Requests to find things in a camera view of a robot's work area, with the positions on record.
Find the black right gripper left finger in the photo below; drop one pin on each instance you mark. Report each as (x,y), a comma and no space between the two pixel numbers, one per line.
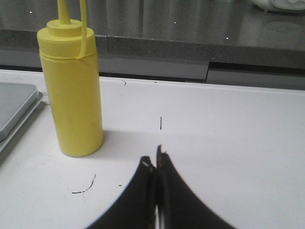
(135,207)

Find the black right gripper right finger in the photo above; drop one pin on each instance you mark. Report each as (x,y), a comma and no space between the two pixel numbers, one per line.
(178,206)

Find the yellow squeeze bottle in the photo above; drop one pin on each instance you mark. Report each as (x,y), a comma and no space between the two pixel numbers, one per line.
(69,62)

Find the grey kitchen scale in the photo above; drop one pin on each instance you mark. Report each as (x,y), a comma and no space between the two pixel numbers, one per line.
(17,103)

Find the grey speckled counter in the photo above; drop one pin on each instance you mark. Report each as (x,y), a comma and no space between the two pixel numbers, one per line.
(230,42)

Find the white object on counter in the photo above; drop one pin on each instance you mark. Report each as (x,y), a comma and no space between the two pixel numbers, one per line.
(293,6)

